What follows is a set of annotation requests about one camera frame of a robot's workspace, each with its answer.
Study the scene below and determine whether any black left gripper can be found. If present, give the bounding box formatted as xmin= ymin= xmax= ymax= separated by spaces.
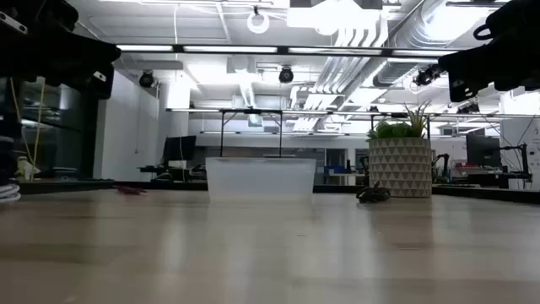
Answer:
xmin=0 ymin=0 xmax=122 ymax=100

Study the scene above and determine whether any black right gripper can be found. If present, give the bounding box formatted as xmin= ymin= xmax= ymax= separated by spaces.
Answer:
xmin=437 ymin=0 xmax=540 ymax=104

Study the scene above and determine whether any dark red USB-C cable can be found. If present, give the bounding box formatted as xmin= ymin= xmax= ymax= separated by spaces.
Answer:
xmin=112 ymin=184 xmax=149 ymax=197

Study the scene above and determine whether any black USB-C cable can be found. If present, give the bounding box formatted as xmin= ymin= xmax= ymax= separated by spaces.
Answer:
xmin=355 ymin=181 xmax=392 ymax=204

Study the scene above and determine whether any white USB-C cable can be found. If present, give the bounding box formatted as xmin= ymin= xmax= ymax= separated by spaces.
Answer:
xmin=0 ymin=182 xmax=21 ymax=204

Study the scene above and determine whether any black monitor on arm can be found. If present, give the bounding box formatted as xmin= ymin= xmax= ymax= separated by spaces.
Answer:
xmin=465 ymin=133 xmax=502 ymax=168

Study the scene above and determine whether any pale spiky plant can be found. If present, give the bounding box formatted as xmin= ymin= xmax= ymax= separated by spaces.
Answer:
xmin=402 ymin=100 xmax=433 ymax=139

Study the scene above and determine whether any green leafy plant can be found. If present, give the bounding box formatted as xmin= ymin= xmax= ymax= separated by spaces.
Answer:
xmin=365 ymin=121 xmax=413 ymax=142

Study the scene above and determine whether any grey flat box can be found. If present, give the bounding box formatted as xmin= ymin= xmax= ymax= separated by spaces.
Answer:
xmin=51 ymin=166 xmax=79 ymax=181

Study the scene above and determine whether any black computer monitor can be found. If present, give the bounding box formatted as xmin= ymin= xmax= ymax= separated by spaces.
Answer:
xmin=162 ymin=134 xmax=197 ymax=163

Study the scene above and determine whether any triangle patterned planter pot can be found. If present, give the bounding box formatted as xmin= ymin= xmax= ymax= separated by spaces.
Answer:
xmin=368 ymin=137 xmax=433 ymax=198

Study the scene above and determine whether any translucent plastic bin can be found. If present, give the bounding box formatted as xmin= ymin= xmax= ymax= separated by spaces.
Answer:
xmin=205 ymin=157 xmax=316 ymax=200

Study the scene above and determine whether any black ceiling camera with cables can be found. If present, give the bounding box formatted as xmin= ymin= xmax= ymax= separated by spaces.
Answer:
xmin=412 ymin=62 xmax=442 ymax=88

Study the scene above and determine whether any silver ventilation duct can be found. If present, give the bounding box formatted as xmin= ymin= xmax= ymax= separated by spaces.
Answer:
xmin=373 ymin=0 xmax=465 ymax=89

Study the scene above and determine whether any yellow hanging cable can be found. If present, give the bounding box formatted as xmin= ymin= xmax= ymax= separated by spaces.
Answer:
xmin=8 ymin=77 xmax=46 ymax=182

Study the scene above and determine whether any white ring light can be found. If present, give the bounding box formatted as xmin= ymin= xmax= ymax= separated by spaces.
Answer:
xmin=246 ymin=11 xmax=271 ymax=35

